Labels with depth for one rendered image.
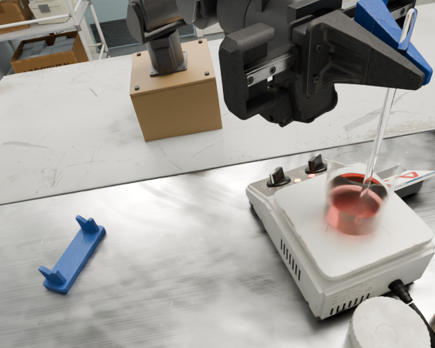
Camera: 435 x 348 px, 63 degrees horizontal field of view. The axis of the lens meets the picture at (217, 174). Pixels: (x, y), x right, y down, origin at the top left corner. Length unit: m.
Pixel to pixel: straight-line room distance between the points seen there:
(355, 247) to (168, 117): 0.39
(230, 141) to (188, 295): 0.28
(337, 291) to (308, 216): 0.08
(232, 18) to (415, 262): 0.30
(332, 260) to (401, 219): 0.09
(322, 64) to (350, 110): 0.41
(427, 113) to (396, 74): 0.45
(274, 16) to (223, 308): 0.30
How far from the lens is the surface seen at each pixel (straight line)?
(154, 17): 0.55
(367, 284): 0.39
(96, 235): 0.52
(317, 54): 0.27
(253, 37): 0.24
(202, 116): 0.62
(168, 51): 0.60
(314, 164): 0.47
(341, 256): 0.36
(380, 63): 0.26
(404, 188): 0.52
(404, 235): 0.39
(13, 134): 0.82
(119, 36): 3.40
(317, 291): 0.37
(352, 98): 0.72
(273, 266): 0.45
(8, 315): 0.52
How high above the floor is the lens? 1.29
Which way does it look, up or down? 44 degrees down
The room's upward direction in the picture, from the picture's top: 9 degrees counter-clockwise
